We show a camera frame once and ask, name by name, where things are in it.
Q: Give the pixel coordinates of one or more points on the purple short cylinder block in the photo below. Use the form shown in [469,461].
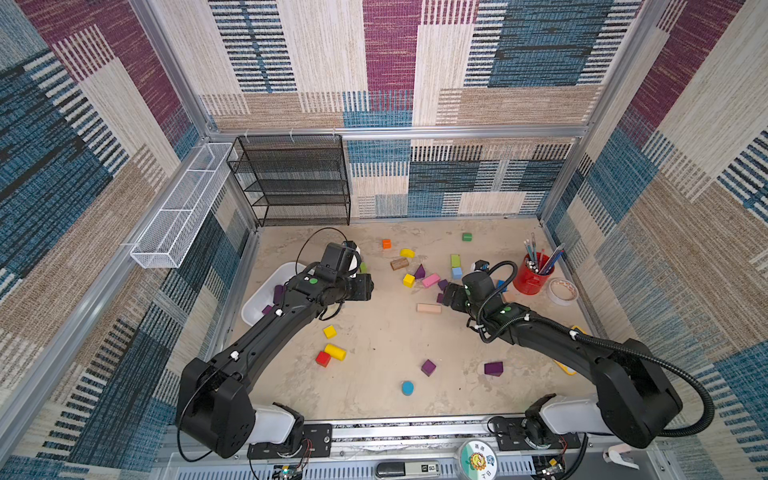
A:
[278,294]

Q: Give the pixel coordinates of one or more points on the red cube block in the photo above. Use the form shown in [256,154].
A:
[323,359]

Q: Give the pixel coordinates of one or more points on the purple cube under arm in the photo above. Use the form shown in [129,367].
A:
[495,369]

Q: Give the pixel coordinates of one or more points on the yellow calculator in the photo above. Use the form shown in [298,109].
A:
[566,369]

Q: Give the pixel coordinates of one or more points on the dark wood grain block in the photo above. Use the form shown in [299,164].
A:
[399,263]

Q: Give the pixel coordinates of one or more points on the white plastic storage bin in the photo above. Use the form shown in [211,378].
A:
[254,308]

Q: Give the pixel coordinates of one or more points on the pink rectangular block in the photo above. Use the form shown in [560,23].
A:
[430,280]

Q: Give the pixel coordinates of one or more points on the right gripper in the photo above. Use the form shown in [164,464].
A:
[453,296]

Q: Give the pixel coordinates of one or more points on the blue round disc block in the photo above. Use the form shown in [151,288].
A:
[407,388]

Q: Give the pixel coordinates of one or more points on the purple triangular prism block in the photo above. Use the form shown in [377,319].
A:
[419,272]

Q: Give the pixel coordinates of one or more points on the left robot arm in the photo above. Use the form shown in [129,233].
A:
[216,404]

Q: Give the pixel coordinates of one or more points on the yellow cylinder block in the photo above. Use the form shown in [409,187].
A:
[335,352]

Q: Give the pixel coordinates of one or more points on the black wire mesh shelf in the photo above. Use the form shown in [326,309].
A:
[293,180]

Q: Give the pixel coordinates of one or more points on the white wire mesh basket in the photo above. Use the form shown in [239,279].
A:
[166,241]

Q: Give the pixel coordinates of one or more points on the small yellow cube block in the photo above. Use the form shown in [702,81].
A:
[330,332]

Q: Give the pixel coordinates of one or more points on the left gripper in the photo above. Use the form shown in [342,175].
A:
[365,287]

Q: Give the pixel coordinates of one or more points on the tape roll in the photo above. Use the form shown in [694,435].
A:
[561,291]

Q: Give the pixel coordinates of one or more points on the round green sticker badge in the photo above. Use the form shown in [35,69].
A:
[476,460]

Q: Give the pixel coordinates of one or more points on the red pencil bucket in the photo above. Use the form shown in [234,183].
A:
[529,280]

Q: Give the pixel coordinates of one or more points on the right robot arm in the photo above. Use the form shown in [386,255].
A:
[634,400]

